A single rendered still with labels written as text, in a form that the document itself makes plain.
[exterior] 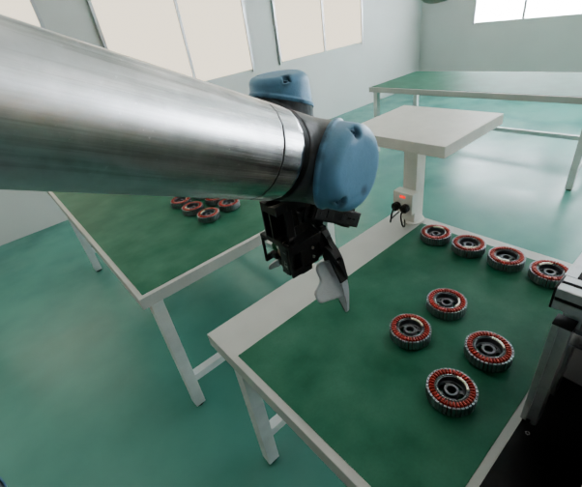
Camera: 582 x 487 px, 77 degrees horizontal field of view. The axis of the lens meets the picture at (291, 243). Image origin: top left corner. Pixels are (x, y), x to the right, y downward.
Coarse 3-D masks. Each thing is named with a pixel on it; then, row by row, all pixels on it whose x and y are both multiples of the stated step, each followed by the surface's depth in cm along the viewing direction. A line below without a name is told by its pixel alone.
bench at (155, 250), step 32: (64, 192) 246; (96, 224) 196; (128, 224) 190; (160, 224) 185; (192, 224) 180; (224, 224) 176; (256, 224) 171; (128, 256) 163; (160, 256) 159; (192, 256) 155; (224, 256) 154; (128, 288) 145; (160, 288) 139; (160, 320) 148; (192, 384) 171
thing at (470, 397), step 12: (432, 372) 89; (444, 372) 88; (456, 372) 88; (432, 384) 86; (444, 384) 89; (456, 384) 87; (468, 384) 85; (432, 396) 84; (444, 396) 83; (456, 396) 84; (468, 396) 82; (444, 408) 82; (456, 408) 81; (468, 408) 80
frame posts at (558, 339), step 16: (560, 320) 64; (576, 320) 70; (560, 336) 64; (544, 352) 67; (560, 352) 65; (544, 368) 70; (560, 368) 77; (544, 384) 70; (528, 400) 75; (544, 400) 72; (528, 416) 78
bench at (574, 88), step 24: (432, 72) 422; (456, 72) 403; (480, 72) 386; (504, 72) 371; (528, 72) 357; (552, 72) 343; (576, 72) 331; (456, 96) 336; (480, 96) 320; (504, 96) 306; (528, 96) 293; (552, 96) 281; (576, 96) 272; (576, 168) 293
